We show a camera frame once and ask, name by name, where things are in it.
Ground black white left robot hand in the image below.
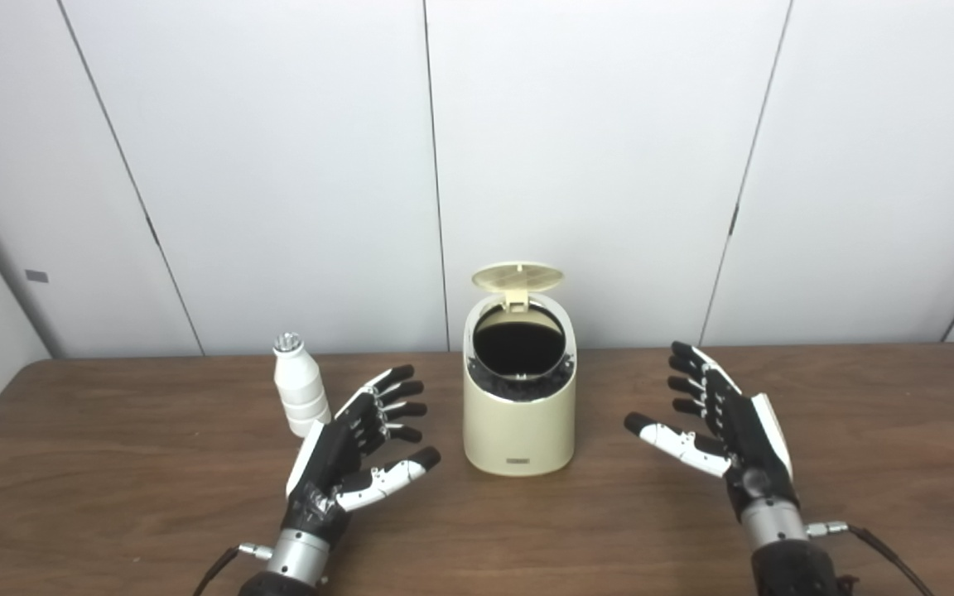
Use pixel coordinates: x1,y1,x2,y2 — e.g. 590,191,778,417
285,364,442,547

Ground black bin liner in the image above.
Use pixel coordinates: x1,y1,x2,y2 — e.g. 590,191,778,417
467,303,576,402

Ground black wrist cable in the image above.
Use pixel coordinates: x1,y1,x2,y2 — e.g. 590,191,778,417
192,542,275,596
807,520,937,596

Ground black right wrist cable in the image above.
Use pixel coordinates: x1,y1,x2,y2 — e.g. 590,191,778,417
807,520,937,596

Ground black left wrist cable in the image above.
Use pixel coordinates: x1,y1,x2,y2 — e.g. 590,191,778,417
192,542,275,596

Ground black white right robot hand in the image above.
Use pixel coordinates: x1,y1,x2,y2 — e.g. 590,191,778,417
624,341,801,522

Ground cream-colored bin body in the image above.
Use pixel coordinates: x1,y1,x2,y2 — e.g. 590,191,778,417
462,291,578,478

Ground small white plastic bottle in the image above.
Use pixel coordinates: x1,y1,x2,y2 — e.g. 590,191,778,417
272,332,332,438

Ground cream round bin lid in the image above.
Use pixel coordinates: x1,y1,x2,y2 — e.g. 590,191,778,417
471,262,566,314

